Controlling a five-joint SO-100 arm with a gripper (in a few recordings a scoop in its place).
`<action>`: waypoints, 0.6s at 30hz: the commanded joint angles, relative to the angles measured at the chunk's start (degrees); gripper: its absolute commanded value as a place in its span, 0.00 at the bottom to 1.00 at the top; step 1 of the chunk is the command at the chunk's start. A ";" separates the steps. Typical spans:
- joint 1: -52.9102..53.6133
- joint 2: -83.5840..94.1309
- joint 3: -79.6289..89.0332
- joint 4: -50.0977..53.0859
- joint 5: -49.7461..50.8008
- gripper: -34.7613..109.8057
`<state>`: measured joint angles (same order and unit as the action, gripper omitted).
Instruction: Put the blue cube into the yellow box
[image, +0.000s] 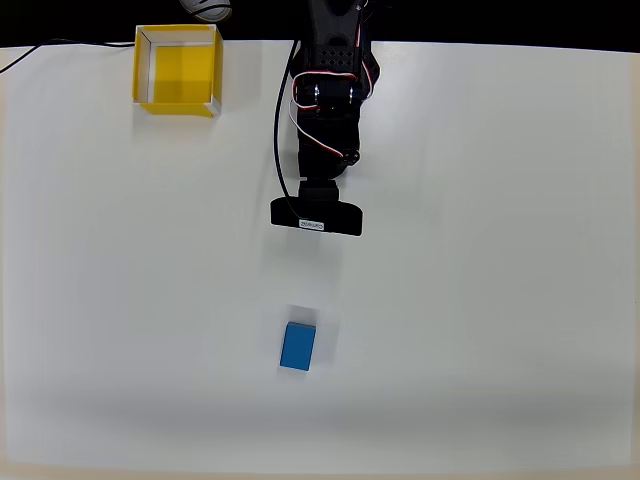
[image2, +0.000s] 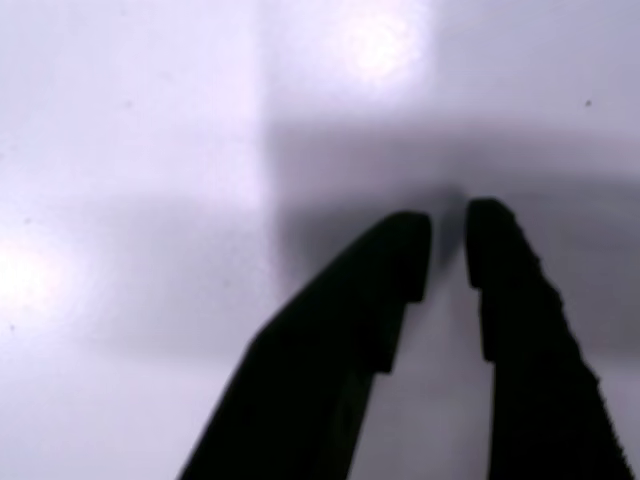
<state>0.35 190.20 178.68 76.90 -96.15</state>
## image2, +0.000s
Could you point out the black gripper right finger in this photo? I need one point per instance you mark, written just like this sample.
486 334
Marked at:
530 360

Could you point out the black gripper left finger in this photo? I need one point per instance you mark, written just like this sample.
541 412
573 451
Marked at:
320 360

